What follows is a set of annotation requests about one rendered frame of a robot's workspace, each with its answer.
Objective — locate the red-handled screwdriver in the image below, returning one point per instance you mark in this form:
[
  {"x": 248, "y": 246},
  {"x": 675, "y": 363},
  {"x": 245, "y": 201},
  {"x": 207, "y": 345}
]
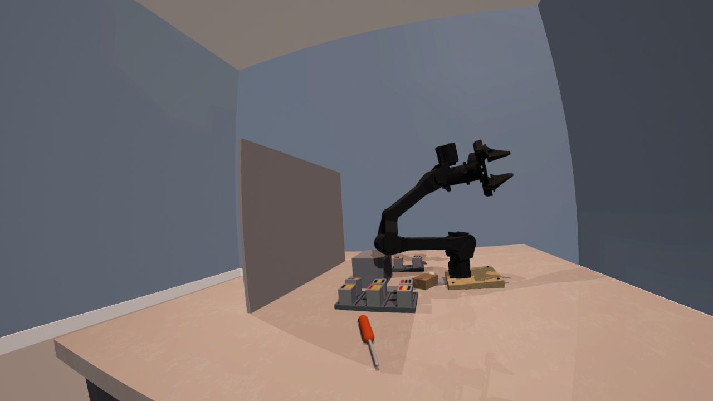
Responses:
[{"x": 367, "y": 335}]

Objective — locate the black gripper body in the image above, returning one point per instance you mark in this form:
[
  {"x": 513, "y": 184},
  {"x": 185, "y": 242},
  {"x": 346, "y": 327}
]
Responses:
[{"x": 473, "y": 171}]

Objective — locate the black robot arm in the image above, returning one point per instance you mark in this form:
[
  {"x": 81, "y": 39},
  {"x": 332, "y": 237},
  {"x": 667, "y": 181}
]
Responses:
[{"x": 459, "y": 246}]

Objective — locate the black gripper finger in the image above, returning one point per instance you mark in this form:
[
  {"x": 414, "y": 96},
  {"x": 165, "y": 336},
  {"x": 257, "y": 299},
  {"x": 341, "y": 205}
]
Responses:
[
  {"x": 498, "y": 180},
  {"x": 495, "y": 154}
]

